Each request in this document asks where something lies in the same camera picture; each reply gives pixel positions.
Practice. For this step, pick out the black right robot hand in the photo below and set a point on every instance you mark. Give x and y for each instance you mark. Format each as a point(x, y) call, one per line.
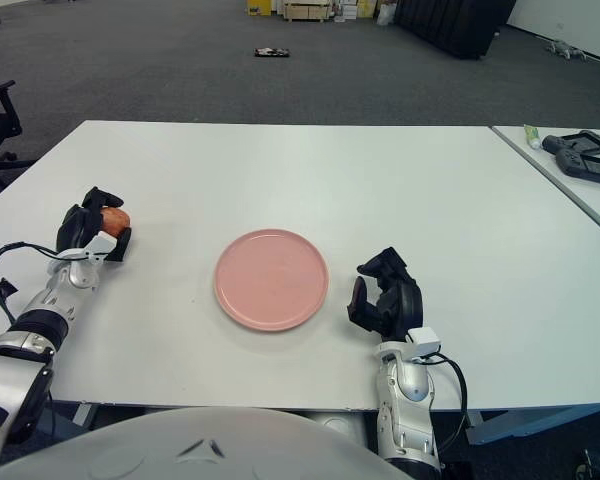
point(397, 305)

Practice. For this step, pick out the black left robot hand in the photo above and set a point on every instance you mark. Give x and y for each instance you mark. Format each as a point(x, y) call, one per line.
point(77, 227)

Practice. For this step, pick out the red-orange apple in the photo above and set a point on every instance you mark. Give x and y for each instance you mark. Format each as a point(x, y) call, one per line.
point(116, 220)

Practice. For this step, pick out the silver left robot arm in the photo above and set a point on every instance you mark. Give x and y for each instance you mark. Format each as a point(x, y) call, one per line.
point(35, 310)

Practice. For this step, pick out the pink round plate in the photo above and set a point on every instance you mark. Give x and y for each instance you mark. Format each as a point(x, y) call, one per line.
point(272, 280)

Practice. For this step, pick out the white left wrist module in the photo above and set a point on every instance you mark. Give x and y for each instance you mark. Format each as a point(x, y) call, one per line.
point(100, 243)

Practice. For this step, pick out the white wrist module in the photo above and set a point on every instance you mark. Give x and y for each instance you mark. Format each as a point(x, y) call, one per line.
point(425, 341)
point(100, 243)

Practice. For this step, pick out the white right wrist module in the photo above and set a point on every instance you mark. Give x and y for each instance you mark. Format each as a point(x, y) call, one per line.
point(425, 341)

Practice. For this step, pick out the black office chair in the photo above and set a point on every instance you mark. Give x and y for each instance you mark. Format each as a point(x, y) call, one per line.
point(0, 110)

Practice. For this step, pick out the green and white tube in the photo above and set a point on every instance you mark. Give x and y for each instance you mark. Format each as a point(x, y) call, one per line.
point(531, 135)

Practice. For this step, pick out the grey robot torso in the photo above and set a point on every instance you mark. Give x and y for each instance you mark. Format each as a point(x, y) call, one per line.
point(180, 440)

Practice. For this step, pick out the black flat handheld controller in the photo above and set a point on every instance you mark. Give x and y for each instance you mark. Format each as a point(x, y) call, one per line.
point(590, 167)

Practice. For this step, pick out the black fabric partition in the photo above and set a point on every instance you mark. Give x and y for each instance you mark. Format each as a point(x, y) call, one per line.
point(452, 25)

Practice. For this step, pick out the yellow cardboard box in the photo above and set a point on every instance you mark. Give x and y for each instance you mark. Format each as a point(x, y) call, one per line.
point(259, 7)

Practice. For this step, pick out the white plastic bag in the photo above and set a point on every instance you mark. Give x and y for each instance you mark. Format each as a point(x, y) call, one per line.
point(386, 14)

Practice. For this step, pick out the stacked white boxes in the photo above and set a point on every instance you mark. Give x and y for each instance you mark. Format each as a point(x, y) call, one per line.
point(355, 9)

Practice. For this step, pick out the small grey robot dog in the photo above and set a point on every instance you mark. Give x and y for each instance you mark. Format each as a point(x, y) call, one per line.
point(562, 49)

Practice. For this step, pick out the wooden pallet crate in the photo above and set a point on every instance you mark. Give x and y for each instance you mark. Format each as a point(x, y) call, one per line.
point(307, 10)

